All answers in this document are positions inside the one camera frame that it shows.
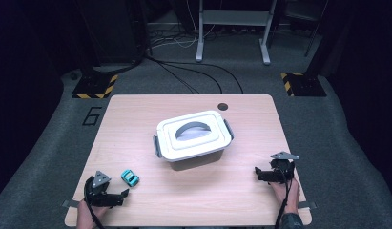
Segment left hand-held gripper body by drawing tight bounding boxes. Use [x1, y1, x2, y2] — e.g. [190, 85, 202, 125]
[83, 170, 125, 208]

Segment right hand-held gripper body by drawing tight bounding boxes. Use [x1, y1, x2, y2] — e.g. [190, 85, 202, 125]
[258, 151, 301, 185]

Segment teal toy car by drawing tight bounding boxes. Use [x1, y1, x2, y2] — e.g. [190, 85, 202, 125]
[120, 169, 141, 188]

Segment dark round object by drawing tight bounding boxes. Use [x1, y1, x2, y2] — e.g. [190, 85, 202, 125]
[166, 148, 225, 172]

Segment person's right hand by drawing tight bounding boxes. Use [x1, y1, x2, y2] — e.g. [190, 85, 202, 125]
[269, 177, 301, 215]

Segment person's left hand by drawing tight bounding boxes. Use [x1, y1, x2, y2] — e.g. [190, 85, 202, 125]
[76, 198, 111, 229]

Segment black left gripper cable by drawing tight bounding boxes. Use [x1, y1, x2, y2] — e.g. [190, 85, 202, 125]
[83, 176, 106, 229]

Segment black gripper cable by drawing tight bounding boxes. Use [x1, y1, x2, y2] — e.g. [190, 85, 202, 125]
[274, 160, 296, 229]
[83, 176, 106, 229]

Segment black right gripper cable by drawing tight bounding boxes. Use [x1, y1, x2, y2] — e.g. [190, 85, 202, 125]
[274, 160, 296, 229]

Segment grey table edge bracket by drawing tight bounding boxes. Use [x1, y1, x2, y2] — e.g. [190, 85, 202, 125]
[61, 199, 80, 210]
[297, 200, 319, 210]

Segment black yellow striped base plate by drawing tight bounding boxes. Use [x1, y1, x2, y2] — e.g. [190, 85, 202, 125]
[72, 73, 119, 100]
[280, 72, 328, 98]

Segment black floor cables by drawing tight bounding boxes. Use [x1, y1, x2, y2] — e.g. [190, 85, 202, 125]
[145, 55, 244, 95]

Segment white floor cables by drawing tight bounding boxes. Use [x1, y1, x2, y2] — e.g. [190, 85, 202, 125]
[150, 0, 218, 50]

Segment white metal stand frame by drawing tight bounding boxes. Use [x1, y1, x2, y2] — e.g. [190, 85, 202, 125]
[195, 0, 279, 67]

